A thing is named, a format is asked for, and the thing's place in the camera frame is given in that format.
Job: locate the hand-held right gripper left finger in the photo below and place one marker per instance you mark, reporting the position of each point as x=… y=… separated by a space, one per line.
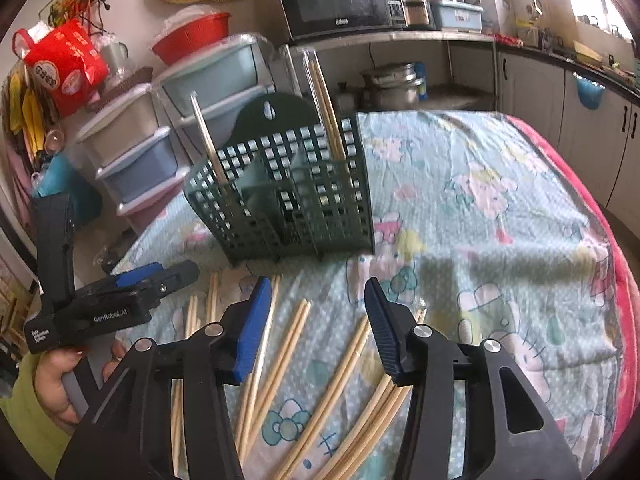
x=252 y=330

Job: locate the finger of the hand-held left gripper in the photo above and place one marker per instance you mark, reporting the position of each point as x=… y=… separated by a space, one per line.
x=175 y=280
x=137 y=274

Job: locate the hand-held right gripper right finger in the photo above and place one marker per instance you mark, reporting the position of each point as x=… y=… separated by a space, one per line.
x=380 y=330

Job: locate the pile of bamboo chopsticks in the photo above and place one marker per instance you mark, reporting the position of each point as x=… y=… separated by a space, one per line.
x=290 y=340

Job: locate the bamboo chopstick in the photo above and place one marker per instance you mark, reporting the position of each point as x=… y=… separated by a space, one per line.
x=207 y=140

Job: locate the plastic chopstick pair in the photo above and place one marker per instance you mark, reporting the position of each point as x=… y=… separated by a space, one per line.
x=325 y=110

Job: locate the person's left forearm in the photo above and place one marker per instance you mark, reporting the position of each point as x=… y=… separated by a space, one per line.
x=25 y=435

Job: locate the person's left hand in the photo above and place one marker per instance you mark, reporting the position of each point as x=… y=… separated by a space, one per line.
x=50 y=385

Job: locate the teal plastic bin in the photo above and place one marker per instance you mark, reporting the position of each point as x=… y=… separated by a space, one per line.
x=85 y=200

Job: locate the multicoloured plastic drawer unit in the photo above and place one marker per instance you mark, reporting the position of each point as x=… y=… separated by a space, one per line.
x=135 y=160

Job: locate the cartoon printed blue cloth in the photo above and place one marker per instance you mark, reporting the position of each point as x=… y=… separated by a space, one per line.
x=475 y=240

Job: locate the dark wicker basket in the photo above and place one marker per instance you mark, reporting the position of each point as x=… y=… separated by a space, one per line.
x=125 y=85

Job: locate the yellow rubber gloves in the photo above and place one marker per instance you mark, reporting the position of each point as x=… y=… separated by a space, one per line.
x=30 y=115

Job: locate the grey mug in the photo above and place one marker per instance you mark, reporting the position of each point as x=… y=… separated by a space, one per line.
x=112 y=60

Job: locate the red shopping bag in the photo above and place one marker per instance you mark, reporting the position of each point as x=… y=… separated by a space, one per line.
x=65 y=70

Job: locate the red plastic basket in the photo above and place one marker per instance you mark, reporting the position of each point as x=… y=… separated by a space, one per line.
x=195 y=45

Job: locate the small white jar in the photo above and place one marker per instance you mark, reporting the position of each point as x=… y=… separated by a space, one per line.
x=346 y=96

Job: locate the stacked steel pots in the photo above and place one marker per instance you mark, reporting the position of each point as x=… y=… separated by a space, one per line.
x=395 y=90

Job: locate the white plastic bag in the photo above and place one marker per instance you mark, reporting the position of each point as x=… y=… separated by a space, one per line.
x=190 y=15

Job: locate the white kitchen cabinets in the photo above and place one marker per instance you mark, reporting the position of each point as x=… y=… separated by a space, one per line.
x=540 y=105

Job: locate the blue hanging bin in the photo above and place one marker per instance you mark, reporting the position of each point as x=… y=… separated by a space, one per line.
x=590 y=92

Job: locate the black microwave oven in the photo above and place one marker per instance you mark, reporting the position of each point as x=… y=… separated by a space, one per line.
x=330 y=0

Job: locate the black kitchen countertop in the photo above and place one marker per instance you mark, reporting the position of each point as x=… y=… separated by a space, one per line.
x=550 y=55

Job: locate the blue plastic dish box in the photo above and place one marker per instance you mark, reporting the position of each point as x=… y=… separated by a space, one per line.
x=457 y=15

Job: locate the wooden cutting board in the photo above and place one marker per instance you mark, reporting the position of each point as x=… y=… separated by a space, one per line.
x=555 y=10

